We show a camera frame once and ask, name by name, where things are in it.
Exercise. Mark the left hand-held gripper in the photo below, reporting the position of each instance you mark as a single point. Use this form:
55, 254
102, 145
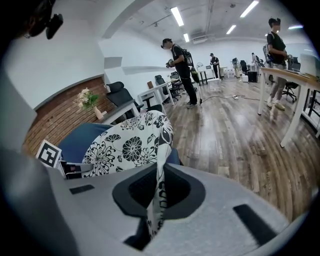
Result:
48, 153

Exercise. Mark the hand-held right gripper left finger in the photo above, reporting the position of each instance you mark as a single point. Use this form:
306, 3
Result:
100, 212

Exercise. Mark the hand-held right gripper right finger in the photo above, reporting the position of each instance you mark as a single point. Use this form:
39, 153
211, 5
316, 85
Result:
212, 225

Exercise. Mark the blue fabric chair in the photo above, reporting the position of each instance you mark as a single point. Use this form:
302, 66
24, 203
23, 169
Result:
75, 142

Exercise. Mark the round floral black-white placemat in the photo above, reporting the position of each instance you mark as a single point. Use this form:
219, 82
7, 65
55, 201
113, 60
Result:
130, 147

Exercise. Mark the black headrest office chair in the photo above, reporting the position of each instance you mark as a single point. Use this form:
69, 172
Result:
117, 93

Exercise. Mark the black mesh office chair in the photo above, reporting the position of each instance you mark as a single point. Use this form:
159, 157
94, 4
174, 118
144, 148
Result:
160, 81

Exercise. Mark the pink vase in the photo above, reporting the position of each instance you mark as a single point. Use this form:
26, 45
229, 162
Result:
98, 113

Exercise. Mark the pink white flower bouquet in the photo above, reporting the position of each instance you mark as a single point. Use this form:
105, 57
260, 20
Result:
86, 100

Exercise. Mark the dark grey wooden table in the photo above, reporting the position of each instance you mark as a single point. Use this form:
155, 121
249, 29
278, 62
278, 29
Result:
117, 112

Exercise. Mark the brown board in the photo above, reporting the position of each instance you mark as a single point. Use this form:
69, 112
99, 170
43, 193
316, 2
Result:
150, 85

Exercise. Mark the white power strip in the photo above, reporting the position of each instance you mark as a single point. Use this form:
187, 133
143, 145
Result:
235, 97

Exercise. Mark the black cabinet box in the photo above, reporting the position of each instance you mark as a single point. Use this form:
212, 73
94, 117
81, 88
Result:
252, 76

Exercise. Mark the wooden top desk white legs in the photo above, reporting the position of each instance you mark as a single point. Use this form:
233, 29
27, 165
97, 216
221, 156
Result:
287, 75

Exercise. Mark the group of ceiling strip lights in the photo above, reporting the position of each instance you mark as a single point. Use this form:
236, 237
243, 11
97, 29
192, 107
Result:
177, 16

